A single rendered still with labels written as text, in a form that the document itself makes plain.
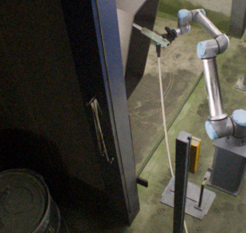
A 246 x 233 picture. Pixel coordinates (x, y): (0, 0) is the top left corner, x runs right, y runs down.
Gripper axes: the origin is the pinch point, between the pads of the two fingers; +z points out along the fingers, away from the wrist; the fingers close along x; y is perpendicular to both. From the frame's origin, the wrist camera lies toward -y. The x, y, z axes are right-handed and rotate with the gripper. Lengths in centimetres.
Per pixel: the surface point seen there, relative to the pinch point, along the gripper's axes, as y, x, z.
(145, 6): -17.3, 26.5, -12.1
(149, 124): 108, 8, 4
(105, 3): -101, -59, 88
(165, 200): 36, -94, 84
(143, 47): 28.7, 30.2, -11.5
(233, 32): 99, 40, -178
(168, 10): 94, 130, -148
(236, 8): 62, 40, -177
